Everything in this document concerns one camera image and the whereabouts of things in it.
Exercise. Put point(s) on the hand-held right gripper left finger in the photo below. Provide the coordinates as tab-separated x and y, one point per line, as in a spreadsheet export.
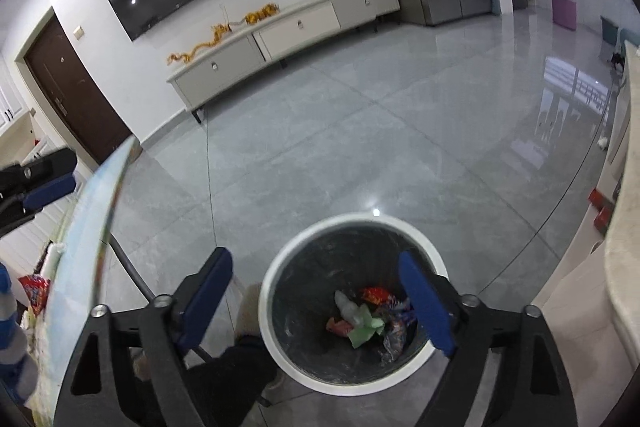
207	297

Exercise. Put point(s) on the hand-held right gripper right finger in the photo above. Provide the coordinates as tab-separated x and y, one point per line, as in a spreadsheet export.
425	307

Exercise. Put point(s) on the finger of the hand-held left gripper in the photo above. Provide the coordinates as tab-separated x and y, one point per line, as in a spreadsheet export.
15	217
50	194

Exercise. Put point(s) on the purple plastic wrapper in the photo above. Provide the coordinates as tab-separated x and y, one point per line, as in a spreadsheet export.
405	313

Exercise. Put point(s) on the clear printed wrapper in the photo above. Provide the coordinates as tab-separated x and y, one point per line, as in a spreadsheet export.
395	334

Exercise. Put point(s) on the red snack wrapper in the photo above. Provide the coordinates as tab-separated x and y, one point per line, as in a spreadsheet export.
377	294
337	326
35	294

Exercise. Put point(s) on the white tissue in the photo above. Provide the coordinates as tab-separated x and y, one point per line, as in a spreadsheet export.
52	259

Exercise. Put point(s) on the white rimmed grey bin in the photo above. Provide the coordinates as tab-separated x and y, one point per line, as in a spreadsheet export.
310	267

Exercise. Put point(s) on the beige knitted slipper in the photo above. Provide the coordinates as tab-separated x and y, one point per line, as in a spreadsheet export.
141	366
250	312

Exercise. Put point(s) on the landscape print table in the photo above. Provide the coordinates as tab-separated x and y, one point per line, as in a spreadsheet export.
85	232

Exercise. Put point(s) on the person's dark trouser leg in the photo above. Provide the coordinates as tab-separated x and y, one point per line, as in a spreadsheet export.
235	372

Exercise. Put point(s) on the white upper cabinet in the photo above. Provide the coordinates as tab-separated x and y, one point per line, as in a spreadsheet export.
10	102

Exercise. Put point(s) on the brown entrance door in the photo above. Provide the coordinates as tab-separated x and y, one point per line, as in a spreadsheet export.
75	92

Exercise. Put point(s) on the red box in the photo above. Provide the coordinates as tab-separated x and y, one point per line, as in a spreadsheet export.
600	199
603	219

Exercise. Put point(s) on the marble counter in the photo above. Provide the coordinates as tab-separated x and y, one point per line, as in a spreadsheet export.
625	267

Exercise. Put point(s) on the golden dragon figurine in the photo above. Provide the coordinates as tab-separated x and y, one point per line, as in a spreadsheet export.
220	31

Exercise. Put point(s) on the small white object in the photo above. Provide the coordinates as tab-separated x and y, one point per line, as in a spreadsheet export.
602	143

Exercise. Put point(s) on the golden tiger figurine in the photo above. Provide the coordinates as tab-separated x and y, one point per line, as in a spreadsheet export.
260	14

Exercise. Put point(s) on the grey television cabinet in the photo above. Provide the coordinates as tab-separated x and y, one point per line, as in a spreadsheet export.
295	27

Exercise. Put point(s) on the small black object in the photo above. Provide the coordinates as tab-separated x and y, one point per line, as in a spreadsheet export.
617	60

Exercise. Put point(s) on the purple stool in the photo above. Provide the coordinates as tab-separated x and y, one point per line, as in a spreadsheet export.
565	11

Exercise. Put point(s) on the small dark green bin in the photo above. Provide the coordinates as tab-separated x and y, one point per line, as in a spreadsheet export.
610	32

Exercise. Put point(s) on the wall light switch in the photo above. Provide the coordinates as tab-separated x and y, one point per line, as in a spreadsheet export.
78	32

